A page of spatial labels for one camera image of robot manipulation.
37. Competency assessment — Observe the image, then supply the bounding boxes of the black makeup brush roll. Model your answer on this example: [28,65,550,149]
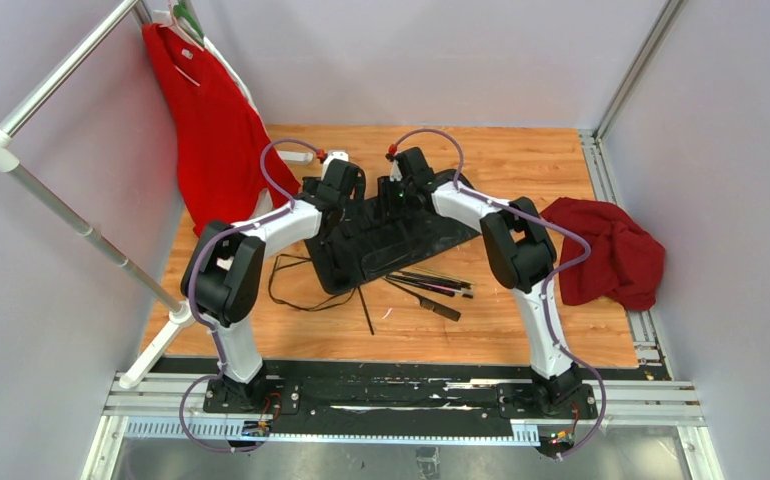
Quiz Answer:
[304,180,480,295]

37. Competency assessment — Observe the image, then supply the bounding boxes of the thin black liner brush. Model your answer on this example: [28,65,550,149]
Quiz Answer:
[356,286,375,336]

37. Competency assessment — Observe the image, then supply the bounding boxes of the black angled brush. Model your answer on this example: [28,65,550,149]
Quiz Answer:
[396,270,472,290]

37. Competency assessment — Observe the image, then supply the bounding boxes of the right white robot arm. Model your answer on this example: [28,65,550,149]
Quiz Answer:
[386,146,582,417]

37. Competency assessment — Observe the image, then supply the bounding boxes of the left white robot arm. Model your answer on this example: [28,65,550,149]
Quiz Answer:
[181,156,366,413]

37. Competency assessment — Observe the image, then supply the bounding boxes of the black comb brush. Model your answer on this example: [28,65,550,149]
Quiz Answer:
[387,280,461,322]

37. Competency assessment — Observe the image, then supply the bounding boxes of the red hanging shirt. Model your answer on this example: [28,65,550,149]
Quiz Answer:
[142,24,300,235]

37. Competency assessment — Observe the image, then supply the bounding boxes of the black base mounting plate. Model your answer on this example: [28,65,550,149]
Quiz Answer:
[203,360,600,437]

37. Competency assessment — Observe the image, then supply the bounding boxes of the dark red crumpled cloth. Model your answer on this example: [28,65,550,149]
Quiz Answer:
[541,197,666,311]

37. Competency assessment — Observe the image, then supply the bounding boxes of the green white hangers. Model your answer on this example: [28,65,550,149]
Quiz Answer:
[150,1,205,50]

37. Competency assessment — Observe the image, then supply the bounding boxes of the metal clothes rack pole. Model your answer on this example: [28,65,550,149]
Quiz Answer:
[0,1,180,390]

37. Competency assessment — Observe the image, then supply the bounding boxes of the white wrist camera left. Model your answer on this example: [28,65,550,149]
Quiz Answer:
[318,150,349,165]

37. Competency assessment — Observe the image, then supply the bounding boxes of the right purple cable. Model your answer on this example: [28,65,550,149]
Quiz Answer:
[386,128,608,458]

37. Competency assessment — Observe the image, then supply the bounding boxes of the black tie cord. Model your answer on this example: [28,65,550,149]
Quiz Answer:
[267,253,358,313]

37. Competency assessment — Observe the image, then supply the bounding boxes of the pink handled makeup brush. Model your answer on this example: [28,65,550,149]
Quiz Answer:
[418,282,474,298]

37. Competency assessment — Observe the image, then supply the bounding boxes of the aluminium frame post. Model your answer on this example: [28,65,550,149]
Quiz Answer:
[592,0,686,143]

